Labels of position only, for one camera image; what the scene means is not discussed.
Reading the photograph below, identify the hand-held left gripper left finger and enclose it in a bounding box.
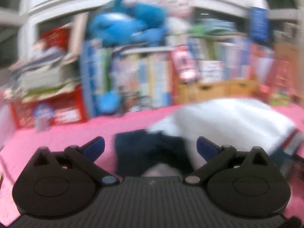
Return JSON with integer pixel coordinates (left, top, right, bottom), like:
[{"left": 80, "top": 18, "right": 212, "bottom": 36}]
[{"left": 31, "top": 136, "right": 120, "bottom": 186}]

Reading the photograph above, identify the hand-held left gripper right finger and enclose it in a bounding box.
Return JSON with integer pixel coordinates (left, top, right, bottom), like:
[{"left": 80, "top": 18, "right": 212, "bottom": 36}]
[{"left": 182, "top": 136, "right": 273, "bottom": 186}]

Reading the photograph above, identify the white and navy jacket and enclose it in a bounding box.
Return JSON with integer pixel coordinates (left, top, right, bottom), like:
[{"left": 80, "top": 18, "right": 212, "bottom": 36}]
[{"left": 115, "top": 98, "right": 304, "bottom": 178}]

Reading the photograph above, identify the round blue plush ball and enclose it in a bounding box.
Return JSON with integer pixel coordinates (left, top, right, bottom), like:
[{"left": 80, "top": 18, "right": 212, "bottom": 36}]
[{"left": 98, "top": 93, "right": 121, "bottom": 114}]

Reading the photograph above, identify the red printed box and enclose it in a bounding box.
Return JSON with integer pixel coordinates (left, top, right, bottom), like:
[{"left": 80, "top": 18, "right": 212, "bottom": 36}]
[{"left": 11, "top": 85, "right": 87, "bottom": 129}]

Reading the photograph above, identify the grey packet with blue label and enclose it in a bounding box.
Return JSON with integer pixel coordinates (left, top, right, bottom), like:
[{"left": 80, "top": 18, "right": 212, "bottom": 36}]
[{"left": 33, "top": 103, "right": 55, "bottom": 133}]

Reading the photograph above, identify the wooden drawer box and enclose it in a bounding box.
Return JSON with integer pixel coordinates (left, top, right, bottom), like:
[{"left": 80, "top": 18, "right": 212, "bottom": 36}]
[{"left": 177, "top": 79, "right": 258, "bottom": 104}]

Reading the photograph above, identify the small bicycle model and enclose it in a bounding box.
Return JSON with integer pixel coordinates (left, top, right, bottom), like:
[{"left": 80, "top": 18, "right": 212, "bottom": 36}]
[{"left": 121, "top": 95, "right": 152, "bottom": 112}]

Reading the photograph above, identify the white printed card box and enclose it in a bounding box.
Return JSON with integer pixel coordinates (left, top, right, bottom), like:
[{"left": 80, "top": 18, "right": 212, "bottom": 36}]
[{"left": 199, "top": 60, "right": 225, "bottom": 81}]

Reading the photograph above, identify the glossy portrait picture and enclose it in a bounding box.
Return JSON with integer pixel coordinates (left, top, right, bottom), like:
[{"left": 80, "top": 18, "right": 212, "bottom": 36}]
[{"left": 171, "top": 46, "right": 201, "bottom": 82}]

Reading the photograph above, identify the stack of books and papers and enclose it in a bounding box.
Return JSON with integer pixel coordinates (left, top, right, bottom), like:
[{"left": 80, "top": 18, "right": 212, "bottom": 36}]
[{"left": 9, "top": 45, "right": 81, "bottom": 100}]

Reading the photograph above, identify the white plastic bag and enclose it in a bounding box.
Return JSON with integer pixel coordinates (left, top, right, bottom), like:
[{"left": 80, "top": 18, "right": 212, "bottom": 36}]
[{"left": 0, "top": 100, "right": 18, "bottom": 145}]

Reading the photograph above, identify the pink toy house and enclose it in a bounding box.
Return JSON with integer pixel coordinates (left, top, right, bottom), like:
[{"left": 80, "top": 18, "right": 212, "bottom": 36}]
[{"left": 259, "top": 59, "right": 297, "bottom": 106}]

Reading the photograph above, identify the beige long flat box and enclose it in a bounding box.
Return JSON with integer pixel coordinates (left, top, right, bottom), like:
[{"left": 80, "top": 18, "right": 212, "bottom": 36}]
[{"left": 69, "top": 13, "right": 89, "bottom": 60}]

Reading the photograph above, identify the red plastic basket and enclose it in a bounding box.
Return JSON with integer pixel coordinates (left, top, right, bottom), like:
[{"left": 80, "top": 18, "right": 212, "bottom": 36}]
[{"left": 39, "top": 27, "right": 72, "bottom": 50}]

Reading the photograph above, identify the folded green towel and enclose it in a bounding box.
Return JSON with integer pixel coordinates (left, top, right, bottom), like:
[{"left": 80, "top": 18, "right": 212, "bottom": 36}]
[{"left": 190, "top": 19, "right": 238, "bottom": 36}]

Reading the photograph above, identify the light blue plush toy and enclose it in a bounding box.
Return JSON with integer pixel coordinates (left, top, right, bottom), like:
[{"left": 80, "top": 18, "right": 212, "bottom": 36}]
[{"left": 87, "top": 13, "right": 145, "bottom": 48}]

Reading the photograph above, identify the cardboard box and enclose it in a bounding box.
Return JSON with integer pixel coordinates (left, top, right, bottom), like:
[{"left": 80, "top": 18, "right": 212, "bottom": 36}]
[{"left": 273, "top": 41, "right": 301, "bottom": 98}]

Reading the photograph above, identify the blue flat box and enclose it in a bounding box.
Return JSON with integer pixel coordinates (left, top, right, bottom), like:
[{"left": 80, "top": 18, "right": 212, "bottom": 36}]
[{"left": 249, "top": 6, "right": 270, "bottom": 41}]

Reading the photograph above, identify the dark blue cat plush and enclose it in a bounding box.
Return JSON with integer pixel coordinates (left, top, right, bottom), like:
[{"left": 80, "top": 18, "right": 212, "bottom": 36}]
[{"left": 114, "top": 0, "right": 170, "bottom": 47}]

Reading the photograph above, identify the pink rabbit plush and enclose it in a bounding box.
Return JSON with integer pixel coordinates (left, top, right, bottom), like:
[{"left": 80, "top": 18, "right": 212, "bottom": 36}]
[{"left": 160, "top": 0, "right": 194, "bottom": 29}]

